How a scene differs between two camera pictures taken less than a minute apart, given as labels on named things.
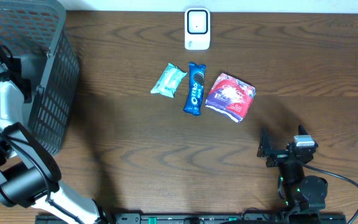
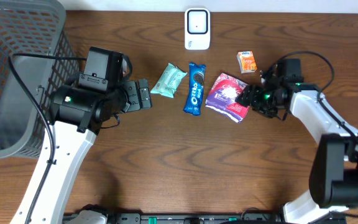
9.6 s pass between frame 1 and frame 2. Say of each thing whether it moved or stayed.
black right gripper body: moved
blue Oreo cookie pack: stayed
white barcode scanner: stayed
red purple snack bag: stayed
